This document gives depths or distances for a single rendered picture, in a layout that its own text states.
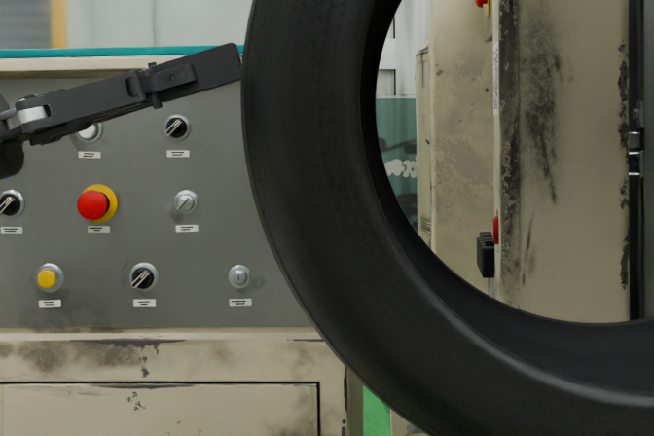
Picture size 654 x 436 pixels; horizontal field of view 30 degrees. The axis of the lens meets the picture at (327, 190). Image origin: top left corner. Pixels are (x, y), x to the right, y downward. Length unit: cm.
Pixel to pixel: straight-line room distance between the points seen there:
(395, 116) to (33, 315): 862
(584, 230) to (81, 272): 73
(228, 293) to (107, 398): 21
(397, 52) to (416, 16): 34
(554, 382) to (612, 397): 4
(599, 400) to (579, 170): 42
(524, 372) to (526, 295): 40
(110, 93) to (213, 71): 8
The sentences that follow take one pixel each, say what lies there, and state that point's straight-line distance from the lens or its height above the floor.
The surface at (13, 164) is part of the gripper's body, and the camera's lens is 102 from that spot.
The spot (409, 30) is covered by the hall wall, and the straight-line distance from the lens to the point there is 1034.
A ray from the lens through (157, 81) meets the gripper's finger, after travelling 98.
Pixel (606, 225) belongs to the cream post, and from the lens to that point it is 126.
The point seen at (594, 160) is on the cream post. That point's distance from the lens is 125.
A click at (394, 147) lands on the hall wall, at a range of 1022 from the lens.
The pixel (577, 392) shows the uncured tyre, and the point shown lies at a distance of 87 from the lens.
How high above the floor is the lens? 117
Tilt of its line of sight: 3 degrees down
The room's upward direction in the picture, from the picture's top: 1 degrees counter-clockwise
